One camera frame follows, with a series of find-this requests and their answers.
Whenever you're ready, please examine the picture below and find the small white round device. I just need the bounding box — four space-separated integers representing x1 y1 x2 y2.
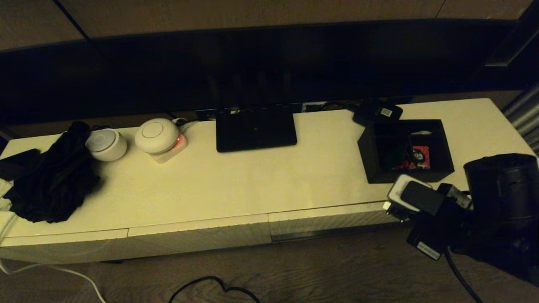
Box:
85 128 127 162

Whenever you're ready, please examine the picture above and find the dark green sachet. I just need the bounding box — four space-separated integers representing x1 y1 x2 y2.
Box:
383 141 410 167

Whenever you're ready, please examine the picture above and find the black power strip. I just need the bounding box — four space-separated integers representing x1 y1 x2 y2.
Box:
195 103 323 122

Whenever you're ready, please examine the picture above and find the grey pleated curtain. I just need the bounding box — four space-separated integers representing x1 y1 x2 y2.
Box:
503 84 539 154

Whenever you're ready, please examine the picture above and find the small black set-top box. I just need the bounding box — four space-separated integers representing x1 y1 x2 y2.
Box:
353 98 404 126

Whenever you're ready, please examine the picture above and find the black router with antennas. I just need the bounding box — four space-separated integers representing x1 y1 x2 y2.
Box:
205 72 299 154

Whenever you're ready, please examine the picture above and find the white base with red light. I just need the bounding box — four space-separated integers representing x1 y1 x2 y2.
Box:
148 134 188 164

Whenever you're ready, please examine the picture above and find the dark metal frame bar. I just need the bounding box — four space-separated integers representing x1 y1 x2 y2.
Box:
484 0 539 68

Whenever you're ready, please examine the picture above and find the red Nescafe coffee sachet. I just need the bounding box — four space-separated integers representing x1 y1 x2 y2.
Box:
411 146 431 170

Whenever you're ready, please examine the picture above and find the black wrist camera with label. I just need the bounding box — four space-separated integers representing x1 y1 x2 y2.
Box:
406 227 446 261

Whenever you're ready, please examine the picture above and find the white right wrist mount block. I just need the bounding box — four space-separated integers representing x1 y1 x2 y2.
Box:
382 174 446 222

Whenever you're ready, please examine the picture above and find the black cloth pile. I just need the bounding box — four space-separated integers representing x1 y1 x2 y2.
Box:
2 121 101 224

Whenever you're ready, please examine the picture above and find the white low cabinet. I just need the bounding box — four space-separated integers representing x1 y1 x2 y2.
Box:
0 98 539 266

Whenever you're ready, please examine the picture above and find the white ribbed cabinet front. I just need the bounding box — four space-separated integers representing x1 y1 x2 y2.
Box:
128 215 272 258
0 229 129 265

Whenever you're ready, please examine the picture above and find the thick white cable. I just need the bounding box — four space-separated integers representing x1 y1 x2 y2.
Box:
0 212 107 303

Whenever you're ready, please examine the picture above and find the large black television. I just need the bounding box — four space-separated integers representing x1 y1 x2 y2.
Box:
0 19 539 127

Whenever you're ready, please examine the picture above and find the black floor cable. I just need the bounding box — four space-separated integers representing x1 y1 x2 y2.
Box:
168 276 261 303

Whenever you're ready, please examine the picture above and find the black compartment organizer box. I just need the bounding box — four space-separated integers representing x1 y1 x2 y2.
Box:
357 119 455 184

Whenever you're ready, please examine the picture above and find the white pull-out drawer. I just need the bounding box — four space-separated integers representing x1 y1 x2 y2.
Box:
269 201 405 243

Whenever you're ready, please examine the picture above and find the large white dome device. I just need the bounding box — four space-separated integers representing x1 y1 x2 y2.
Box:
134 118 180 155

